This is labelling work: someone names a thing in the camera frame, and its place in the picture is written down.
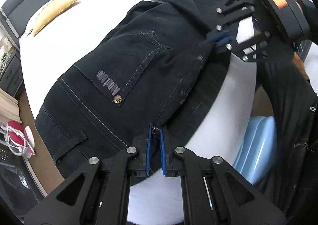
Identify black jeans pants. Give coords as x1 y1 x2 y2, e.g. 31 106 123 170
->
35 0 231 178

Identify black sleeve forearm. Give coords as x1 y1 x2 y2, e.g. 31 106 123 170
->
256 54 317 224

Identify red and white slippers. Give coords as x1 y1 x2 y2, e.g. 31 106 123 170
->
1 121 36 159

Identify beige curtain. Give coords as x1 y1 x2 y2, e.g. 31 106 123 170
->
0 89 22 125

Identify grey nightstand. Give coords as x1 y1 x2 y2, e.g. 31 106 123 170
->
0 49 23 97

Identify yellow pillow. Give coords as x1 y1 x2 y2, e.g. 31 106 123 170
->
32 0 78 36

